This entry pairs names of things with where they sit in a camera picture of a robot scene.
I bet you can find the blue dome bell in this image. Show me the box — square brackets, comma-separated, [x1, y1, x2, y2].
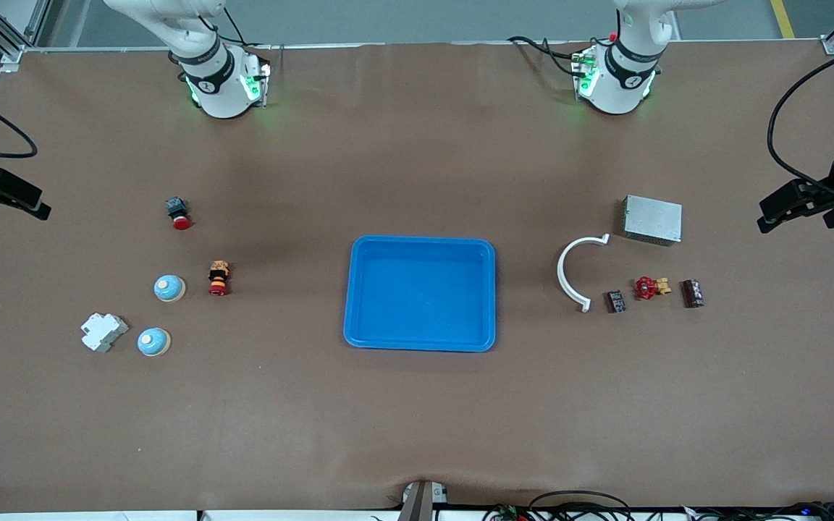
[153, 274, 187, 303]
[137, 327, 172, 357]

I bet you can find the red emergency button black base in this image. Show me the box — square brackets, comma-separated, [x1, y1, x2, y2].
[165, 196, 193, 232]

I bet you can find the white circuit breaker block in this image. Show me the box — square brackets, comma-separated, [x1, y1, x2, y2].
[80, 313, 130, 354]

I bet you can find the blue plastic tray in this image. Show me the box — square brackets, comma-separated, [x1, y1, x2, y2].
[343, 235, 497, 354]

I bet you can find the red handle brass valve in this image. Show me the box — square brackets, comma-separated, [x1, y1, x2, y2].
[634, 276, 673, 301]

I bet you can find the white curved plastic clamp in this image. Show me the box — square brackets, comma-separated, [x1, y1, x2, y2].
[557, 233, 611, 313]

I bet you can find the grey metal table bracket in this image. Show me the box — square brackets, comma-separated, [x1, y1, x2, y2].
[397, 480, 449, 521]

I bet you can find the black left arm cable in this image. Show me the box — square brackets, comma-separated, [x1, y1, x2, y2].
[767, 36, 834, 211]

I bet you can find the black base cable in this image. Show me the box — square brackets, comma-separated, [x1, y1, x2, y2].
[507, 35, 578, 77]

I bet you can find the black cable bundle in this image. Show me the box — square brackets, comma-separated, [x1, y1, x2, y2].
[482, 490, 834, 521]

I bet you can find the grey metal power supply box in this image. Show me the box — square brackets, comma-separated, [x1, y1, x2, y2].
[621, 194, 683, 247]

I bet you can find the red yellow push button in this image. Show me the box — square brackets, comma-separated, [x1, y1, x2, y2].
[208, 260, 232, 297]

